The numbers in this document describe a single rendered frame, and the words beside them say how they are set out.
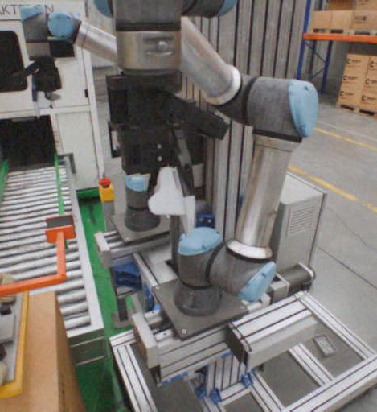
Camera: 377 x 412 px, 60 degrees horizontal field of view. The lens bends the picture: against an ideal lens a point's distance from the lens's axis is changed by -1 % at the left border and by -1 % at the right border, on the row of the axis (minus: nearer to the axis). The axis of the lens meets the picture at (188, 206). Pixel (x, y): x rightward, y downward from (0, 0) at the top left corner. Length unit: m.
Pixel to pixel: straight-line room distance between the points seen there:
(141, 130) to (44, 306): 0.93
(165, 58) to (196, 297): 0.70
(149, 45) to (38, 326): 0.97
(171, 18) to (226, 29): 0.53
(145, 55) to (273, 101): 0.42
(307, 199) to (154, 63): 0.94
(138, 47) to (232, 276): 0.59
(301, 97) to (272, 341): 0.69
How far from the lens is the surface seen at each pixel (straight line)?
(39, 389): 1.04
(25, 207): 2.85
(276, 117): 0.75
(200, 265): 0.87
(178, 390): 1.83
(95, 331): 1.58
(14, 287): 0.95
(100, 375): 2.19
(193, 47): 0.65
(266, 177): 0.77
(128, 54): 0.40
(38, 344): 1.14
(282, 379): 1.92
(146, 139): 0.41
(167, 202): 0.42
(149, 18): 0.39
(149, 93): 0.43
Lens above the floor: 1.77
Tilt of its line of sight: 29 degrees down
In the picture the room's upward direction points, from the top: straight up
